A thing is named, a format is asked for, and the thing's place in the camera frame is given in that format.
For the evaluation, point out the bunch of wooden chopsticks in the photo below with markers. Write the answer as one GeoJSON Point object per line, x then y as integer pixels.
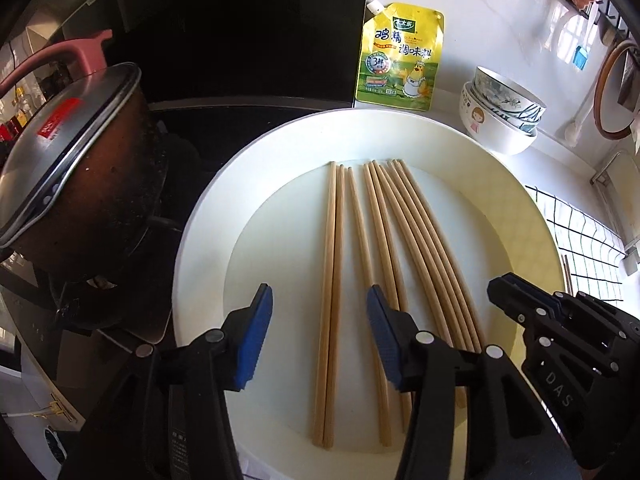
{"type": "Point", "coordinates": [332, 260]}

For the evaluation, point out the glass pot lid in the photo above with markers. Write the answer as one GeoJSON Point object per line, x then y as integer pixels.
{"type": "Point", "coordinates": [65, 150]}

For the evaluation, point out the green patterned bowl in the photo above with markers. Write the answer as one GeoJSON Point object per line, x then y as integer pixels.
{"type": "Point", "coordinates": [525, 127]}
{"type": "Point", "coordinates": [505, 92]}

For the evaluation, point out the blue silicone brush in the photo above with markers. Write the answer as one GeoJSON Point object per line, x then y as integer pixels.
{"type": "Point", "coordinates": [581, 57]}

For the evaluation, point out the black checked white cloth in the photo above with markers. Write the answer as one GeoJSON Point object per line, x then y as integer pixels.
{"type": "Point", "coordinates": [590, 240]}

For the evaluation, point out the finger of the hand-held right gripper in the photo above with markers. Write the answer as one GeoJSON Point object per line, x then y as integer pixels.
{"type": "Point", "coordinates": [532, 286]}
{"type": "Point", "coordinates": [515, 305]}

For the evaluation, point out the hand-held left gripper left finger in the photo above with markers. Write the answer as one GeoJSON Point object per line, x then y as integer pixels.
{"type": "Point", "coordinates": [255, 340]}

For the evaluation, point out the yellow seasoning pouch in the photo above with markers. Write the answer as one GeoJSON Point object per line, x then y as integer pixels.
{"type": "Point", "coordinates": [400, 60]}

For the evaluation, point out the black gas stove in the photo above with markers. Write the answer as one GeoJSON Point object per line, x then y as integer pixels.
{"type": "Point", "coordinates": [200, 130]}

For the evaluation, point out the dark cooking pot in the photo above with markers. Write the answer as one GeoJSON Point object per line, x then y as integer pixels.
{"type": "Point", "coordinates": [110, 210]}

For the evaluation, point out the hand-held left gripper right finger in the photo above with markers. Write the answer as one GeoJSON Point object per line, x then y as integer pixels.
{"type": "Point", "coordinates": [382, 340]}

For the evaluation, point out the wooden chopstick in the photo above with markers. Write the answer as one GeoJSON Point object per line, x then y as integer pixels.
{"type": "Point", "coordinates": [565, 272]}

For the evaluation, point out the black hook rail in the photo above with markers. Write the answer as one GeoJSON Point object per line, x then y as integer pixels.
{"type": "Point", "coordinates": [607, 17]}

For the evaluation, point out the round wooden rimmed sieve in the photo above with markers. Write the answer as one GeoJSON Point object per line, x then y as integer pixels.
{"type": "Point", "coordinates": [597, 95]}

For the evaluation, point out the white bowl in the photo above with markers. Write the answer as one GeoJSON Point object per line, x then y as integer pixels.
{"type": "Point", "coordinates": [495, 135]}

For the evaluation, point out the round white plate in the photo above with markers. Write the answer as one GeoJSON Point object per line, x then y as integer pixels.
{"type": "Point", "coordinates": [280, 240]}

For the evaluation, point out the white spoon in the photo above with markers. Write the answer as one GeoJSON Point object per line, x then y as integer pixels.
{"type": "Point", "coordinates": [571, 132]}

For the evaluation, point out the row of condiment bottles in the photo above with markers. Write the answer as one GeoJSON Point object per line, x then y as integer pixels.
{"type": "Point", "coordinates": [12, 120]}

